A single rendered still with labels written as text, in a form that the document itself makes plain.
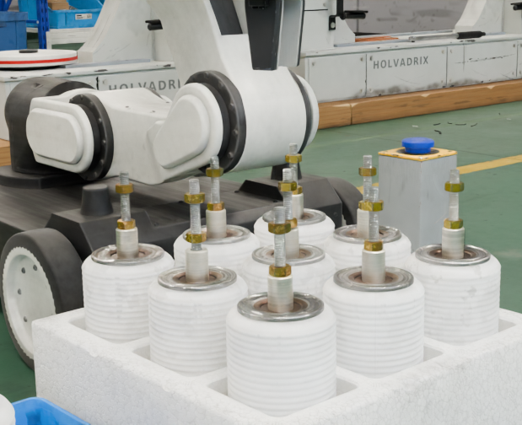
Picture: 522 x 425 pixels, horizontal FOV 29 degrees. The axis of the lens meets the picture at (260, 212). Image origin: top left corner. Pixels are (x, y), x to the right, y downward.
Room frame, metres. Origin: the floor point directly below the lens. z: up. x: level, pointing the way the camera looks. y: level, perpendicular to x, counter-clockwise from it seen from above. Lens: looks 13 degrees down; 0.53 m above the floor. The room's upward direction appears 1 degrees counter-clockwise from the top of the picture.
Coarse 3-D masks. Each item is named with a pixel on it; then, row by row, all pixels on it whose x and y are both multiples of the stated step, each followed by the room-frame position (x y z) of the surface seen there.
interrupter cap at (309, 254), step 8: (264, 248) 1.03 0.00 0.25; (272, 248) 1.02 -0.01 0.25; (304, 248) 1.02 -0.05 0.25; (312, 248) 1.02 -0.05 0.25; (320, 248) 1.02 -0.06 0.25; (256, 256) 0.99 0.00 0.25; (264, 256) 0.99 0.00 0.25; (272, 256) 1.00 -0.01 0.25; (304, 256) 1.00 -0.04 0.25; (312, 256) 0.99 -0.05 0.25; (320, 256) 0.99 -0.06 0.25; (296, 264) 0.97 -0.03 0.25; (304, 264) 0.97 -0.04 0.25
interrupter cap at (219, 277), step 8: (168, 272) 0.94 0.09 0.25; (176, 272) 0.94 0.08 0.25; (184, 272) 0.94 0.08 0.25; (216, 272) 0.94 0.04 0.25; (224, 272) 0.94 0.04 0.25; (232, 272) 0.94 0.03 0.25; (160, 280) 0.91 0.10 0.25; (168, 280) 0.92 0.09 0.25; (176, 280) 0.92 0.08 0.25; (184, 280) 0.93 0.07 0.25; (208, 280) 0.92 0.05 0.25; (216, 280) 0.92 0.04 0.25; (224, 280) 0.92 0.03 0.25; (232, 280) 0.91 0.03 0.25; (168, 288) 0.90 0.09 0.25; (176, 288) 0.89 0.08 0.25; (184, 288) 0.89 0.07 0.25; (192, 288) 0.89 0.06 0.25; (200, 288) 0.89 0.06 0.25; (208, 288) 0.89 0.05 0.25; (216, 288) 0.89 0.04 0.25
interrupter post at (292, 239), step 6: (294, 228) 1.00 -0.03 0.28; (288, 234) 0.99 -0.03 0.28; (294, 234) 1.00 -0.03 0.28; (288, 240) 0.99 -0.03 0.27; (294, 240) 1.00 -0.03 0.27; (288, 246) 0.99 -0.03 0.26; (294, 246) 1.00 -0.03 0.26; (288, 252) 0.99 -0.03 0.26; (294, 252) 1.00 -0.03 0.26; (288, 258) 0.99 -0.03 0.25; (294, 258) 1.00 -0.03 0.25
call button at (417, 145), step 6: (408, 138) 1.26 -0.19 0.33; (414, 138) 1.26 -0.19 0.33; (420, 138) 1.25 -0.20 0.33; (426, 138) 1.25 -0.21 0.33; (402, 144) 1.25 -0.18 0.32; (408, 144) 1.24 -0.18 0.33; (414, 144) 1.23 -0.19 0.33; (420, 144) 1.23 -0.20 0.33; (426, 144) 1.23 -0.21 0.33; (432, 144) 1.24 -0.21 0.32; (408, 150) 1.24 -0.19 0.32; (414, 150) 1.24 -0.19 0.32; (420, 150) 1.23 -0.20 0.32; (426, 150) 1.24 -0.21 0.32
